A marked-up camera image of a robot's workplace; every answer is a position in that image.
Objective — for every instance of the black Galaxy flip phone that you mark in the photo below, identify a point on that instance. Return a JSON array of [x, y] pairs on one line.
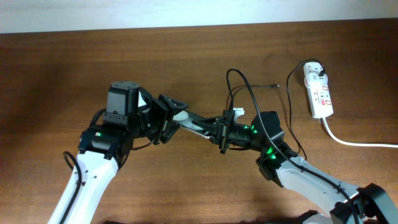
[[185, 120]]

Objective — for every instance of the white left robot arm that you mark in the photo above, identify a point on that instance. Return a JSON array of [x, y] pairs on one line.
[[105, 146]]

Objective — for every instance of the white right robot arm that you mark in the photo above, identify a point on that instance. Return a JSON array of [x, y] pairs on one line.
[[346, 203]]

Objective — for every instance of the white USB charger plug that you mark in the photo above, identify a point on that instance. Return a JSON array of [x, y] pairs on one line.
[[315, 75]]

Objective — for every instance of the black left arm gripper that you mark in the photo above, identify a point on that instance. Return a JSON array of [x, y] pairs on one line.
[[161, 109]]

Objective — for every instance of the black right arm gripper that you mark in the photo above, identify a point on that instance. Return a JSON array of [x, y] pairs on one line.
[[222, 127]]

